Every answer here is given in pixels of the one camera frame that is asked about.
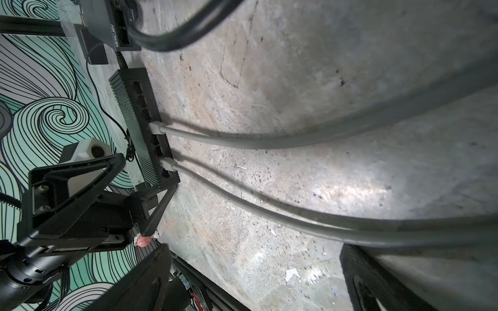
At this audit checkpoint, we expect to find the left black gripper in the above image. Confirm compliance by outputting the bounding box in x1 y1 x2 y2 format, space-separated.
15 154 178 260

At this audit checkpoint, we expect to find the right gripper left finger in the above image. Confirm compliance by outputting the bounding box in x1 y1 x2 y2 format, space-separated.
87 244 172 310

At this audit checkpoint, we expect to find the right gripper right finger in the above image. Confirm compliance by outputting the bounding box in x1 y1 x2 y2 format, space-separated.
340 244 435 310

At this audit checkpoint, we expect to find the grey ethernet cable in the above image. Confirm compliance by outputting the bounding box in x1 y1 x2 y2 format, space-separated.
147 54 498 151
159 156 498 250

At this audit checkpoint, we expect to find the black network switch box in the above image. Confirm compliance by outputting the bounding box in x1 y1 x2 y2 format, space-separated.
109 67 180 190

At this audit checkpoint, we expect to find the dark grey box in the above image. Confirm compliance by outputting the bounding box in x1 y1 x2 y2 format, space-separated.
77 0 141 52

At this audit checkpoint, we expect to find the black cable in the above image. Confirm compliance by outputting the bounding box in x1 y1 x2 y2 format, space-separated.
124 0 246 54

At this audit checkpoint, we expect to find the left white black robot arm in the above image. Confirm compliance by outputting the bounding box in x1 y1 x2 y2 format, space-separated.
1 154 178 310

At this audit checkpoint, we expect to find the pink toy left side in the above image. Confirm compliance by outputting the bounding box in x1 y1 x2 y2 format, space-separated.
133 230 160 248

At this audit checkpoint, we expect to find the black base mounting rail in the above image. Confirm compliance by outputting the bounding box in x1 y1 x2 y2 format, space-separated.
171 251 250 311

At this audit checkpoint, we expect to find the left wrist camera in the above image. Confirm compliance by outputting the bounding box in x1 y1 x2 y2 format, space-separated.
58 137 115 198

